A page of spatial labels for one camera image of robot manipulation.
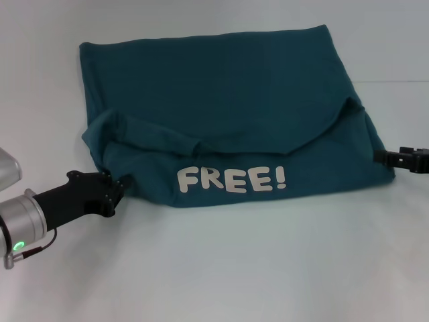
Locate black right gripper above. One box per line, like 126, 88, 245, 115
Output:
373, 146, 429, 174

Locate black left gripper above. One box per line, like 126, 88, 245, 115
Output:
32, 170, 132, 233

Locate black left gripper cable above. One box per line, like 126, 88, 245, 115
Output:
2, 227, 58, 270

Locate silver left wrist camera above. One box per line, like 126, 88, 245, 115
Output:
0, 147, 23, 193

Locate dark teal shirt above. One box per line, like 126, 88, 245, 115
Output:
79, 23, 399, 210

